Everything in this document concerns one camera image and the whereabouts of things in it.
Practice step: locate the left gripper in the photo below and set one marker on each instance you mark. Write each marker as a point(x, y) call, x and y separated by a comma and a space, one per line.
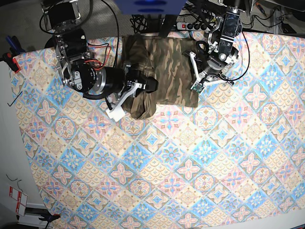
point(210, 64)

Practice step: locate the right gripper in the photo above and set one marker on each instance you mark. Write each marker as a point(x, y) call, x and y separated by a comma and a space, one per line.
point(120, 80)

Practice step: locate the camouflage T-shirt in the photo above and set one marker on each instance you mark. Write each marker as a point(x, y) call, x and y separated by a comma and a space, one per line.
point(164, 60)

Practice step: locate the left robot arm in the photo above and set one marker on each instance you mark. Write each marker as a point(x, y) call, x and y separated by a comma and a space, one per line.
point(224, 22)

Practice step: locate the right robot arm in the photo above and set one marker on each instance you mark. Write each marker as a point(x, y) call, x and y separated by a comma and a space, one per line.
point(77, 66)

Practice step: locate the white power strip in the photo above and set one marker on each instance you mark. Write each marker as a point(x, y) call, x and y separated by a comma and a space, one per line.
point(191, 26)

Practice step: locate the black allen key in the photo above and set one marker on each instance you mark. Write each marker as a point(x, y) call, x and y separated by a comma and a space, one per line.
point(10, 104)

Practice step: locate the red black clamp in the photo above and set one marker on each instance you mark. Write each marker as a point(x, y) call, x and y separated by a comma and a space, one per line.
point(11, 62)

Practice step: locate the patterned tile tablecloth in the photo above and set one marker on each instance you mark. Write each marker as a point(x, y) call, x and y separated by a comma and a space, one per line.
point(237, 154)

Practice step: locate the red white label card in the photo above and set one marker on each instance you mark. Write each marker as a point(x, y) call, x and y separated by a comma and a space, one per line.
point(20, 200)

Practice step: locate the blue orange bottom clamp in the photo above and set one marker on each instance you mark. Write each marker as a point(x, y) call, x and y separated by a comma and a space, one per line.
point(48, 218)

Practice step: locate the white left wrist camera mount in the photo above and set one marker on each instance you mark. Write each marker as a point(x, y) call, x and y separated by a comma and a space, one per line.
point(200, 85)

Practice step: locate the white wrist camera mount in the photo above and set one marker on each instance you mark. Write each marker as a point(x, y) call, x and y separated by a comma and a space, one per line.
point(116, 112)
point(200, 85)

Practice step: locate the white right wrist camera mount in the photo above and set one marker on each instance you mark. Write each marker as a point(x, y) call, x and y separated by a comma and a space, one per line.
point(116, 112)

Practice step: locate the black wire basket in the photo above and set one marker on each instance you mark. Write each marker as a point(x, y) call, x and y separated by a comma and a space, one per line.
point(139, 24)

